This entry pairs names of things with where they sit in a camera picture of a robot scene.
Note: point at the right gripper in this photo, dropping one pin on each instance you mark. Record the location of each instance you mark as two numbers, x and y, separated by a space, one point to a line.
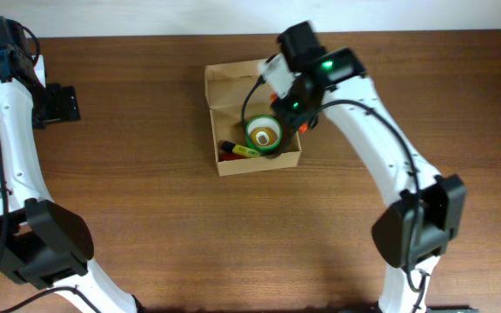
294 114

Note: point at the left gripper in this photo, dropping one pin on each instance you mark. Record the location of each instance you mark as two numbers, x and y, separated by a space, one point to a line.
64 104

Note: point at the orange stapler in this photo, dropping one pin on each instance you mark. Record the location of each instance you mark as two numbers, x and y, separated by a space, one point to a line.
290 112

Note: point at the small yellow tape roll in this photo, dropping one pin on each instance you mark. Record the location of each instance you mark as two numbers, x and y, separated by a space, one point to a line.
264 136

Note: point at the green tape roll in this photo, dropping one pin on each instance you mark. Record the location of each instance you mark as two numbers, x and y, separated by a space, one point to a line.
265 121

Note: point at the brown cardboard box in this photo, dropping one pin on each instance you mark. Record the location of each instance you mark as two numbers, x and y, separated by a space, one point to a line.
226 87

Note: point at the yellow highlighter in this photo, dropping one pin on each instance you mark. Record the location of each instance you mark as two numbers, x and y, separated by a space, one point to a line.
239 150

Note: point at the orange utility knife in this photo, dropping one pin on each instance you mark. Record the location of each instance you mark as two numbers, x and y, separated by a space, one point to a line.
230 157

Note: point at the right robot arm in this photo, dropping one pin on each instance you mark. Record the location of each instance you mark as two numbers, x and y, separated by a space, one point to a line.
423 208

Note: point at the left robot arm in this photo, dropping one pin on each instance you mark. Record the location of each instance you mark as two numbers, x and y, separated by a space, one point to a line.
42 244

